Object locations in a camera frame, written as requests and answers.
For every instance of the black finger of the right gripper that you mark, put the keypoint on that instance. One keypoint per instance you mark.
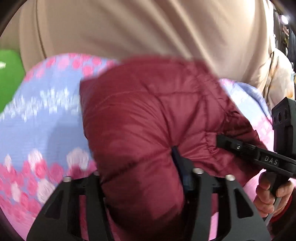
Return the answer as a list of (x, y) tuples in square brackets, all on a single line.
[(244, 151)]

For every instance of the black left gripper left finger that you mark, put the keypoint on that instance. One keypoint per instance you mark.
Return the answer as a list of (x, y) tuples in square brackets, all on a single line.
[(59, 217)]

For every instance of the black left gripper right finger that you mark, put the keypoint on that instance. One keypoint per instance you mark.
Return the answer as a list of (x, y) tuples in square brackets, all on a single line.
[(238, 218)]

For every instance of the maroon puffer jacket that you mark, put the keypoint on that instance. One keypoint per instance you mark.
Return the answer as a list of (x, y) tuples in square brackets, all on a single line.
[(133, 114)]

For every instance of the person's right hand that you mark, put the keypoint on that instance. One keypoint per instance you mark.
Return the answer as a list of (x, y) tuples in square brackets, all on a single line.
[(264, 200)]

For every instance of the floral beige pillow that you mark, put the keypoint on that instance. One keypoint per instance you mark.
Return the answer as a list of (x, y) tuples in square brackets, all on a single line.
[(280, 80)]

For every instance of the pink blue floral bedsheet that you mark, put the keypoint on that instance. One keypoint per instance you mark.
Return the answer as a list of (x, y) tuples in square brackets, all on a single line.
[(42, 137)]

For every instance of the beige fabric headboard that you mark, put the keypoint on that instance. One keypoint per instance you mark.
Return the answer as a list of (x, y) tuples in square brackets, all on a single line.
[(234, 38)]

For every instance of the green round pillow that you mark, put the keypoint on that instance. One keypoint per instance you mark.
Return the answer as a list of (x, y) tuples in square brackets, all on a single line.
[(12, 74)]

